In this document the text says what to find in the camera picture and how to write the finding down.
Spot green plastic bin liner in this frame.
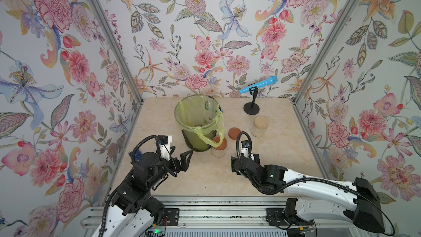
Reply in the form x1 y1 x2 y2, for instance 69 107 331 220
174 94 226 149

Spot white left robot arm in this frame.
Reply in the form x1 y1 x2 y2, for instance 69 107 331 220
94 135 193 237

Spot clear plastic rice jar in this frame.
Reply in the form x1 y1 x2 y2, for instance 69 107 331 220
251 116 269 137

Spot aluminium corner post right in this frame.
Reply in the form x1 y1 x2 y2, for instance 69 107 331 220
291 0 359 106

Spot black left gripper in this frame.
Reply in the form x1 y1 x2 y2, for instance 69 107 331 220
147 147 194 189

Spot black mesh waste bin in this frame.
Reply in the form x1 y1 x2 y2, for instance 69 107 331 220
174 94 225 153

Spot closed jar brown lid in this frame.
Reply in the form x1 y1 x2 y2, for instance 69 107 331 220
211 136 228 158

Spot blue toy microphone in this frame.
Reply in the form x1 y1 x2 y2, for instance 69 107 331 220
239 76 278 94

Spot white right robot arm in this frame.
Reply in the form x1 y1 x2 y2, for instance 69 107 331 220
231 131 386 234

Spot aluminium corner post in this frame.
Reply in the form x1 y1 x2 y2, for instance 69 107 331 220
291 0 359 106
87 0 143 104

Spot aluminium corner post left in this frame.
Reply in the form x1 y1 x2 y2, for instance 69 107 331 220
87 0 143 104

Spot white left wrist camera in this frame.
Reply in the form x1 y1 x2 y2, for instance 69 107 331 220
158 135 172 161

